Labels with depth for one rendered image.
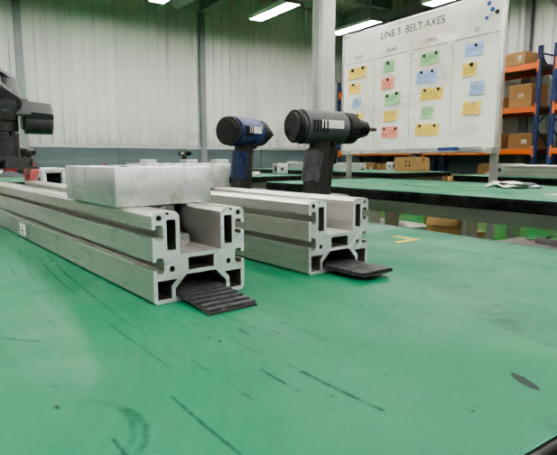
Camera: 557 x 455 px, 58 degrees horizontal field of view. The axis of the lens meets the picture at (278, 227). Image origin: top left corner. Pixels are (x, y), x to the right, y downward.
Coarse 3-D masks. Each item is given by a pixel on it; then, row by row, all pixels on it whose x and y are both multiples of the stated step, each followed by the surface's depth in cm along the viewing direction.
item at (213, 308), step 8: (240, 296) 47; (248, 296) 47; (200, 304) 44; (208, 304) 44; (216, 304) 45; (224, 304) 45; (232, 304) 45; (240, 304) 45; (248, 304) 46; (256, 304) 46; (208, 312) 43; (216, 312) 44
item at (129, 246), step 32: (0, 192) 102; (32, 192) 77; (64, 192) 72; (0, 224) 99; (32, 224) 79; (64, 224) 66; (96, 224) 56; (128, 224) 49; (160, 224) 46; (192, 224) 54; (224, 224) 52; (64, 256) 67; (96, 256) 57; (128, 256) 53; (160, 256) 46; (192, 256) 53; (224, 256) 50; (128, 288) 51; (160, 288) 49
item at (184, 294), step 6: (198, 288) 49; (204, 288) 49; (210, 288) 49; (216, 288) 49; (222, 288) 49; (228, 288) 49; (180, 294) 47; (186, 294) 47; (192, 294) 47; (198, 294) 47; (186, 300) 46
